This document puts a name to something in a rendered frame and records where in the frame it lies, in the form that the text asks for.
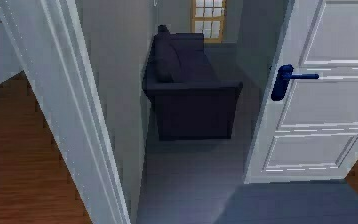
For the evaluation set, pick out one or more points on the dark navy sofa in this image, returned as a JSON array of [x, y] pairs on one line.
[[190, 86]]

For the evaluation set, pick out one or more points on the wooden framed window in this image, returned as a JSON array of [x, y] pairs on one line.
[[208, 20]]

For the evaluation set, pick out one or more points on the white panelled room door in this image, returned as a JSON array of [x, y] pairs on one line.
[[323, 110]]

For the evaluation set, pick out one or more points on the white cupboard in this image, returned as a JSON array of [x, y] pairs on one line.
[[0, 50]]

